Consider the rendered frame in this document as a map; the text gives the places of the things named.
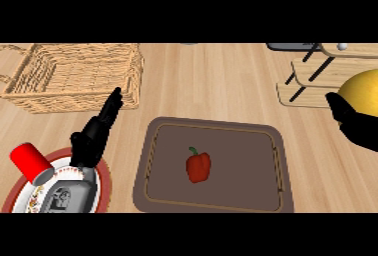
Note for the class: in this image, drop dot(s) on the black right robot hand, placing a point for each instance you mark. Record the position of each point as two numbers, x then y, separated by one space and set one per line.
356 128

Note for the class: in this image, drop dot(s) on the yellow lemon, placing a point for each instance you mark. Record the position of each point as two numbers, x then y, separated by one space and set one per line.
363 91

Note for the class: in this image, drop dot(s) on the wooden tiered shelf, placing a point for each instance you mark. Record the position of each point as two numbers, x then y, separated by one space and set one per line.
315 73

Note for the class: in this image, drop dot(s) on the brown tray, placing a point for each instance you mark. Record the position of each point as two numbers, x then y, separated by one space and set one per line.
216 166

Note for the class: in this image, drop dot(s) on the red can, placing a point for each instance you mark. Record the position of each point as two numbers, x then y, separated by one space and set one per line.
30 162

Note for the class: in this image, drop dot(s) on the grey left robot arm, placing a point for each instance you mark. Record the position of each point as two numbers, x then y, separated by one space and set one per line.
66 195

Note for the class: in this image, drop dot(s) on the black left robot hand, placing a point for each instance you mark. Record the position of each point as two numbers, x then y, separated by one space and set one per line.
96 133

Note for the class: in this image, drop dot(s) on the red bell pepper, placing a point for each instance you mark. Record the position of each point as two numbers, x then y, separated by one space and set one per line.
198 166

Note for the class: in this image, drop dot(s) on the wicker basket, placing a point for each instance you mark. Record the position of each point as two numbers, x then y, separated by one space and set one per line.
74 76

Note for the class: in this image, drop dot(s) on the red-rimmed white plate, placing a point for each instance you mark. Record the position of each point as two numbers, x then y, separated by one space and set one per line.
103 186

